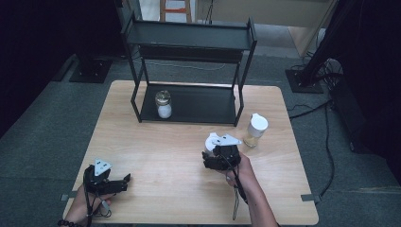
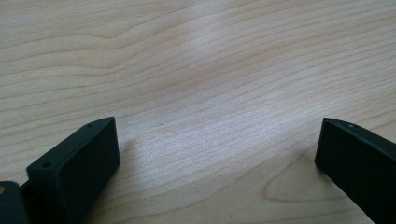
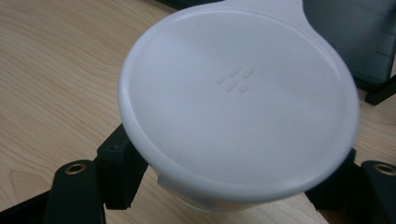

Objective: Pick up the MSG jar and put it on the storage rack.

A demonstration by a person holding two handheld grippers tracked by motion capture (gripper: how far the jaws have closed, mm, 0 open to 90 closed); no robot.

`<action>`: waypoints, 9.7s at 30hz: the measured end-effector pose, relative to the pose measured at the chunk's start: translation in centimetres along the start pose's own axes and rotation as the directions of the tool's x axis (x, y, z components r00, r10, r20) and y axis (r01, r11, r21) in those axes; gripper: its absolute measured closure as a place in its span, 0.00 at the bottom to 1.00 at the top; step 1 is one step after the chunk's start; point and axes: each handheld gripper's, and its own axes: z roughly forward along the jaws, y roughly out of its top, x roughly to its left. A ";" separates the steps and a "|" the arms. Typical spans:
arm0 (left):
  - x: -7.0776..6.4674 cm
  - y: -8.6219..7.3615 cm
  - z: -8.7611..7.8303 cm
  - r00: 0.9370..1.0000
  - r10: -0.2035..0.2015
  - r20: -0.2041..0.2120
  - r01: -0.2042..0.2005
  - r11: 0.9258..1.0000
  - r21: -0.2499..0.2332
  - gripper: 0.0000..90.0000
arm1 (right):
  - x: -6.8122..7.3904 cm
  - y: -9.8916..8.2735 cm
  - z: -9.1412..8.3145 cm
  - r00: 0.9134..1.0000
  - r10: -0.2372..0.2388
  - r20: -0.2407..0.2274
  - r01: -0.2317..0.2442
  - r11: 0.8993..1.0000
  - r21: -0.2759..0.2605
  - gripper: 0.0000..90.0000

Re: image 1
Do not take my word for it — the person's right hand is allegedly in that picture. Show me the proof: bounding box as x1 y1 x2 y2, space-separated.
220 150 256 190

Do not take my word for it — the glass jar with white powder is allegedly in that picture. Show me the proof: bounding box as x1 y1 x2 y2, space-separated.
154 90 173 120

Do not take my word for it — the thin grey wrist strap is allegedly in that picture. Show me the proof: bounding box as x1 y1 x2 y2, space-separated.
232 185 241 221

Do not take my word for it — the person's left hand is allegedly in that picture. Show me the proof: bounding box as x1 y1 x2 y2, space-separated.
64 185 116 225

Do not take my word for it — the wooden ladder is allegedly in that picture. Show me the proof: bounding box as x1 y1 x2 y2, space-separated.
159 0 193 24

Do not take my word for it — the black floor cable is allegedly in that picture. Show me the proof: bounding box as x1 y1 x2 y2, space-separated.
287 99 336 198

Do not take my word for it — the right hand-held gripper black cable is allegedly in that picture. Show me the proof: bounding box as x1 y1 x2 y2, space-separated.
218 154 250 204

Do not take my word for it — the left hand-held gripper black cable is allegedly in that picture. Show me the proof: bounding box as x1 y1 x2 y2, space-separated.
82 169 113 227

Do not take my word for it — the black stand with flat base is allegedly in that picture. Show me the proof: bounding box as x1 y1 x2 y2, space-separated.
69 46 113 84

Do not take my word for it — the hand-held gripper black cable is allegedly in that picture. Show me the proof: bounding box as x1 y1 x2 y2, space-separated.
218 154 250 204
82 169 113 227

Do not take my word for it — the white floor cable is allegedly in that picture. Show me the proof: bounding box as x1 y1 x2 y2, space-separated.
143 60 227 72

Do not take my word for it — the dark bead bracelet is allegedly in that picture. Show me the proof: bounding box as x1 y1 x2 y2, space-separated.
57 218 84 227

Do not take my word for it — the black metal shelf rack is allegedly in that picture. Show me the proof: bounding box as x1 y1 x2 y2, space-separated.
120 11 258 128

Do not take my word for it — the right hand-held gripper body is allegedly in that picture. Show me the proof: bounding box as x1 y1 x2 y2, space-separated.
212 133 243 171

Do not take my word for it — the white-lid jar with yellow contents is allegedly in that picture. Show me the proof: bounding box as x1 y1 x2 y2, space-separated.
243 113 270 148

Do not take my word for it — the black slanted stand with base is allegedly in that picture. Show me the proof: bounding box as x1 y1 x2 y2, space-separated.
285 0 348 95

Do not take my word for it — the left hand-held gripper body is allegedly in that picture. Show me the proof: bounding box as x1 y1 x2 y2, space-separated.
83 158 113 195

